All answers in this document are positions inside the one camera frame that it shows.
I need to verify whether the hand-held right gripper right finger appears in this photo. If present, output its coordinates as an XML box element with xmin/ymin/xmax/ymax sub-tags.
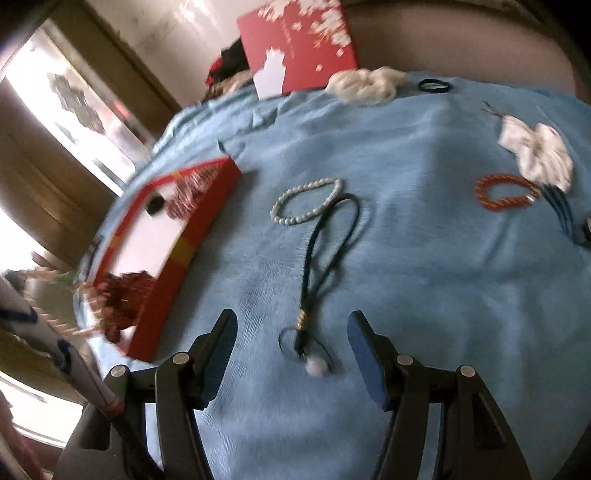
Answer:
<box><xmin>346</xmin><ymin>310</ymin><xmax>541</xmax><ymax>480</ymax></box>

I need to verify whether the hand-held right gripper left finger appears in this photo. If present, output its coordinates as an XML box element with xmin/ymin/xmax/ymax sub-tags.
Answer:
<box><xmin>53</xmin><ymin>308</ymin><xmax>239</xmax><ymax>480</ymax></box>

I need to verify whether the black cord necklace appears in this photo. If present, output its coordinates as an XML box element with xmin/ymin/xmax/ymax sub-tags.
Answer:
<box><xmin>279</xmin><ymin>193</ymin><xmax>361</xmax><ymax>377</ymax></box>

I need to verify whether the red cardboard box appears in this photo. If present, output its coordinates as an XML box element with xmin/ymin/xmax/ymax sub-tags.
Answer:
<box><xmin>92</xmin><ymin>156</ymin><xmax>243</xmax><ymax>363</ymax></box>

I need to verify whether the small pearl bead bracelet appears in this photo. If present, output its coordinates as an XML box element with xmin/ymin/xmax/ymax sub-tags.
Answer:
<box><xmin>270</xmin><ymin>178</ymin><xmax>343</xmax><ymax>228</ymax></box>

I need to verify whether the red bead bracelet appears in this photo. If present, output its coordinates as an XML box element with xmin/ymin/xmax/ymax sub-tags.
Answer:
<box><xmin>475</xmin><ymin>173</ymin><xmax>542</xmax><ymax>210</ymax></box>

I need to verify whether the blue striped strap watch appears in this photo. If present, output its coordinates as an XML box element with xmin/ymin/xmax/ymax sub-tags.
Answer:
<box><xmin>542</xmin><ymin>185</ymin><xmax>591</xmax><ymax>247</ymax></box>

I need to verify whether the white dotted scrunchie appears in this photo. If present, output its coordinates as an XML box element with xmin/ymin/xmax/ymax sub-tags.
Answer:
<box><xmin>498</xmin><ymin>115</ymin><xmax>536</xmax><ymax>153</ymax></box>

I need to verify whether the white polka dot scrunchie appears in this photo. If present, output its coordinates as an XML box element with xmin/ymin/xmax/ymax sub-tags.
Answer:
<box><xmin>515</xmin><ymin>124</ymin><xmax>574</xmax><ymax>192</ymax></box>

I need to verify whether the blue cloth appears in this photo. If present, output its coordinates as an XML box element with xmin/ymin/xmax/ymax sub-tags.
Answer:
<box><xmin>76</xmin><ymin>76</ymin><xmax>591</xmax><ymax>480</ymax></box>

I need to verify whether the dark red dotted scrunchie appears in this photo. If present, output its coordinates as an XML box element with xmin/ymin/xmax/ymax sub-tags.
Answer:
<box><xmin>95</xmin><ymin>272</ymin><xmax>155</xmax><ymax>344</ymax></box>

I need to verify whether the red plaid scrunchie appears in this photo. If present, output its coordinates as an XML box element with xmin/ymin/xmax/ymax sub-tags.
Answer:
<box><xmin>166</xmin><ymin>173</ymin><xmax>218</xmax><ymax>220</ymax></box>

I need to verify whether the white ruffled scrunchie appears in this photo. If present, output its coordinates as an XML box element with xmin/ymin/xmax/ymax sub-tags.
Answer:
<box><xmin>325</xmin><ymin>67</ymin><xmax>407</xmax><ymax>106</ymax></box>

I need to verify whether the pile of dark clothes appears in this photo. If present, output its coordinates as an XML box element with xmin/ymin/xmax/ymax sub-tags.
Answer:
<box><xmin>205</xmin><ymin>39</ymin><xmax>254</xmax><ymax>90</ymax></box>

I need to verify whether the stained glass window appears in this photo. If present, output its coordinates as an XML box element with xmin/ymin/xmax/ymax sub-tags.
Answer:
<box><xmin>0</xmin><ymin>18</ymin><xmax>158</xmax><ymax>195</ymax></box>

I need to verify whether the red floral box lid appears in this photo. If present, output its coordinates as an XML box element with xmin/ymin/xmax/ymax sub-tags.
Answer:
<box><xmin>236</xmin><ymin>0</ymin><xmax>360</xmax><ymax>100</ymax></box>

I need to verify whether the brown sofa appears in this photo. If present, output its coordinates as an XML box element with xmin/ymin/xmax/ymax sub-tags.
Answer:
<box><xmin>344</xmin><ymin>0</ymin><xmax>578</xmax><ymax>93</ymax></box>

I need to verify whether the white printed cable sleeve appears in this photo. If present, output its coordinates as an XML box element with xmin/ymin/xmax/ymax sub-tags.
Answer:
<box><xmin>0</xmin><ymin>272</ymin><xmax>125</xmax><ymax>418</ymax></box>

